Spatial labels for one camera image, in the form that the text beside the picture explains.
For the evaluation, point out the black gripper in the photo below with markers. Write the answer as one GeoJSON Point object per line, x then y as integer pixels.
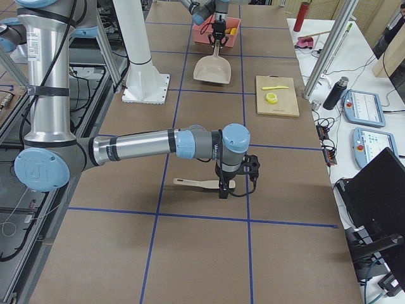
{"type": "Point", "coordinates": [226, 176]}
{"type": "Point", "coordinates": [219, 27]}

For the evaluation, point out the white brush with black bristles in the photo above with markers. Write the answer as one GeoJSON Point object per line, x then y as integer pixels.
{"type": "Point", "coordinates": [206, 184]}

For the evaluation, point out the white plastic dustpan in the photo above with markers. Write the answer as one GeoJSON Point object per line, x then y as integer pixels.
{"type": "Point", "coordinates": [214, 68]}

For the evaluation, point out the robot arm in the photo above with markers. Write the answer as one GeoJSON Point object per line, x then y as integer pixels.
{"type": "Point", "coordinates": [52, 154]}
{"type": "Point", "coordinates": [201, 12]}

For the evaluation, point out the pink plastic bin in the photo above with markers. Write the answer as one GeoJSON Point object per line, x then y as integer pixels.
{"type": "Point", "coordinates": [201, 32]}

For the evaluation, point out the yellow plastic knife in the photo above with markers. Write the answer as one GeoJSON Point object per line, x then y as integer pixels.
{"type": "Point", "coordinates": [265, 88]}

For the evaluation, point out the toy lemon slices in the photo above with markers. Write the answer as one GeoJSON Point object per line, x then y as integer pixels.
{"type": "Point", "coordinates": [271, 98]}

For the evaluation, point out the pink cloth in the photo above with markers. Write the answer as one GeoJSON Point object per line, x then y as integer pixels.
{"type": "Point", "coordinates": [305, 43]}

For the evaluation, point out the red water bottle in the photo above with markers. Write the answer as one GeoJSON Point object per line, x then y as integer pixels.
{"type": "Point", "coordinates": [303, 10]}

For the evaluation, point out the wooden cutting board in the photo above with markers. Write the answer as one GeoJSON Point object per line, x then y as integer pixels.
{"type": "Point", "coordinates": [287, 105]}

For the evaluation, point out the small metal cup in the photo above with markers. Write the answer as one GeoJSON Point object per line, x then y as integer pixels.
{"type": "Point", "coordinates": [315, 105]}

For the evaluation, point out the black water bottle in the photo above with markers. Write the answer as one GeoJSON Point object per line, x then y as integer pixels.
{"type": "Point", "coordinates": [336, 93]}

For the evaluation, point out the near teach pendant tablet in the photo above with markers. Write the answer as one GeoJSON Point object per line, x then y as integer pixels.
{"type": "Point", "coordinates": [367, 144]}

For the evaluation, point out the teach pendant tablet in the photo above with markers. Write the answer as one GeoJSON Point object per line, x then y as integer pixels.
{"type": "Point", "coordinates": [363, 108]}
{"type": "Point", "coordinates": [367, 144]}

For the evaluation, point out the black monitor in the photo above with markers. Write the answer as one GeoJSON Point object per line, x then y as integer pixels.
{"type": "Point", "coordinates": [374, 199]}

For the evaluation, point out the far teach pendant tablet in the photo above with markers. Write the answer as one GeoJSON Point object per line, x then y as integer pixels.
{"type": "Point", "coordinates": [363, 108]}

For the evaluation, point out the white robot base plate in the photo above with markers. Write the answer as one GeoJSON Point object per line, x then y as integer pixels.
{"type": "Point", "coordinates": [144, 84]}

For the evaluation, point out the aluminium frame post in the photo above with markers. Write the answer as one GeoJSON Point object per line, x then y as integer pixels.
{"type": "Point", "coordinates": [337, 30]}

